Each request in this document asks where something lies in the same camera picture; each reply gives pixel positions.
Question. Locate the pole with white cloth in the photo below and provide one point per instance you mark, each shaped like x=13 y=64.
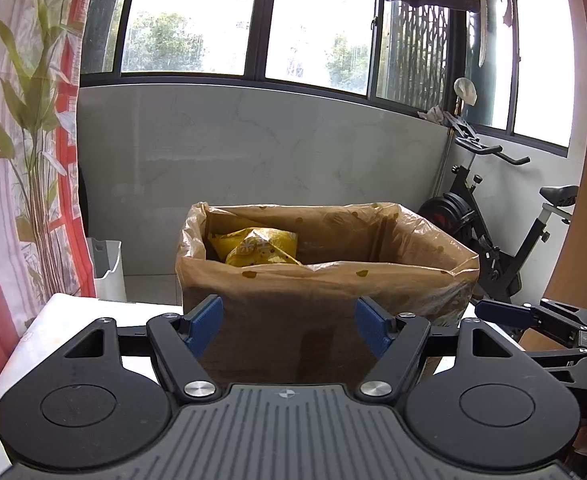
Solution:
x=466 y=91

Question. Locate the black exercise bike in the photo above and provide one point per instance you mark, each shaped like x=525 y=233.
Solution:
x=478 y=230

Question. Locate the brown cardboard box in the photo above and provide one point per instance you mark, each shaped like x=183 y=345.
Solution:
x=283 y=320

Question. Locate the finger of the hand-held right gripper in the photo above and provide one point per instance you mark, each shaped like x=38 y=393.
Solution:
x=503 y=312
x=573 y=365

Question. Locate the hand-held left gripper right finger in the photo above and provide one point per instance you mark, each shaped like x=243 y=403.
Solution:
x=371 y=325

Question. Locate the black framed window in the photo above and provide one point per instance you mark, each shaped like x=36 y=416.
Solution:
x=193 y=20

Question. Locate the yellow snack packet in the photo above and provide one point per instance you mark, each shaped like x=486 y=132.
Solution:
x=261 y=247

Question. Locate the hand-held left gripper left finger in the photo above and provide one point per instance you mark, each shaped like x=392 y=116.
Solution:
x=204 y=322

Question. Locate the red floral curtain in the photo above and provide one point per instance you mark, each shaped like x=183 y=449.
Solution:
x=23 y=160

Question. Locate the white plastic bin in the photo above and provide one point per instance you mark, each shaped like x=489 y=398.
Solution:
x=107 y=270

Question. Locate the crumpled cloth on sill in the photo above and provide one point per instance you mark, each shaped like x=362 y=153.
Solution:
x=436 y=115

